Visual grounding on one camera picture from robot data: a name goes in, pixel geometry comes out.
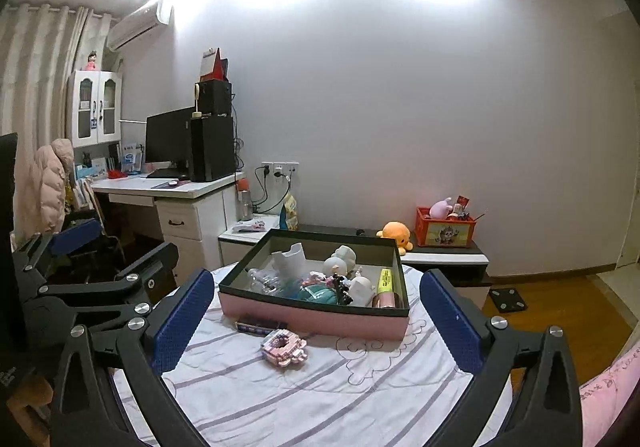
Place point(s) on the white glass-door cabinet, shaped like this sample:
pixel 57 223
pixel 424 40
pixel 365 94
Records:
pixel 95 109

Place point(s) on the yellow and blue snack bag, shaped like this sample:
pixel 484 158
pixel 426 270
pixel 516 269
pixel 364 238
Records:
pixel 289 214

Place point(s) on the white nightstand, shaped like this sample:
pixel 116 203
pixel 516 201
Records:
pixel 235 249

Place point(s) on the pink packet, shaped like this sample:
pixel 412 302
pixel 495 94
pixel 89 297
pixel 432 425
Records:
pixel 248 227

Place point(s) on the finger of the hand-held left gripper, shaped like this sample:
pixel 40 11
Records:
pixel 155 267
pixel 75 237

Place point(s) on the white bear figurine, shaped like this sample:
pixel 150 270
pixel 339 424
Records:
pixel 340 259

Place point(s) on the pink doll on cabinet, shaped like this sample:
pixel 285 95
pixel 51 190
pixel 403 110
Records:
pixel 91 62

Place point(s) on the small yellow desk fan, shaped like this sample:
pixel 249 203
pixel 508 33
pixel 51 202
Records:
pixel 198 102

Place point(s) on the red cloth item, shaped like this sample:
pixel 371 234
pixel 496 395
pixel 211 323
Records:
pixel 116 174

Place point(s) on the white desk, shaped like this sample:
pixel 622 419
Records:
pixel 200 222

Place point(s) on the purple mouse pad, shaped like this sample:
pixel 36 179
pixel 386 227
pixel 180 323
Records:
pixel 185 184

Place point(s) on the white wall socket strip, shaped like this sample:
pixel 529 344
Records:
pixel 280 168

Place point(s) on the black keyboard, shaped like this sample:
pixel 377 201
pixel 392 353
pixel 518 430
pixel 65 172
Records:
pixel 166 173

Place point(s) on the orange plush toy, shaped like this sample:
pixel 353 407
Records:
pixel 395 237

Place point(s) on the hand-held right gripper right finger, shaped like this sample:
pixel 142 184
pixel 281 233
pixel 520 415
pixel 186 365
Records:
pixel 450 322

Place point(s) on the red and white folder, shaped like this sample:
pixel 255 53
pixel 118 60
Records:
pixel 215 64

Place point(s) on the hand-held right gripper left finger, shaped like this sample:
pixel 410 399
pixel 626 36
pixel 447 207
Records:
pixel 182 322

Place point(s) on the pink plush toy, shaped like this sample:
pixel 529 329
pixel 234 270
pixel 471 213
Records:
pixel 441 208

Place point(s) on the teal lidded clear jar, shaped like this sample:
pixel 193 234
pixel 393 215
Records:
pixel 317 297

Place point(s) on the pink block toy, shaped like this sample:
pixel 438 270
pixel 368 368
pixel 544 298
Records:
pixel 282 348

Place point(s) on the pink box with black rim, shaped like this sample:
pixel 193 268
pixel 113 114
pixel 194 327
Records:
pixel 310 319

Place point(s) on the white air conditioner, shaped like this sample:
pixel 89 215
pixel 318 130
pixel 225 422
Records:
pixel 137 27

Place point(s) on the red-capped water bottle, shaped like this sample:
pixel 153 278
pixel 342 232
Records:
pixel 244 202

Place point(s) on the black computer monitor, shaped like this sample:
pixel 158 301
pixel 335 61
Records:
pixel 167 137

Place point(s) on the black computer tower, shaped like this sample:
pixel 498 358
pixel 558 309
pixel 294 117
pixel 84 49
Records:
pixel 212 149

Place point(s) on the pink down jacket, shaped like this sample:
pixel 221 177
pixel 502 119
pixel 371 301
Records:
pixel 45 187

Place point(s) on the black desk chair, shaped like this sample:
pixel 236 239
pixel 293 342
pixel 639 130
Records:
pixel 100 237

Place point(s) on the red printed crate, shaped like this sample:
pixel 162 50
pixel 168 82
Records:
pixel 445 232

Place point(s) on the pink embroidered quilt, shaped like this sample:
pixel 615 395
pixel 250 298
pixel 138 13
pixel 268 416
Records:
pixel 610 402

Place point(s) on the black speaker box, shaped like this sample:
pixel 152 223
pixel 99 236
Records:
pixel 217 98

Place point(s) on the black bathroom scale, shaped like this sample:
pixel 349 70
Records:
pixel 508 300

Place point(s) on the blue and white box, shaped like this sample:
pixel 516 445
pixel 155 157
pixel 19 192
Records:
pixel 132 158

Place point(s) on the white striped quilt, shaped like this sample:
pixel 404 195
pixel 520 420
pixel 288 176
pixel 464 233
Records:
pixel 300 402

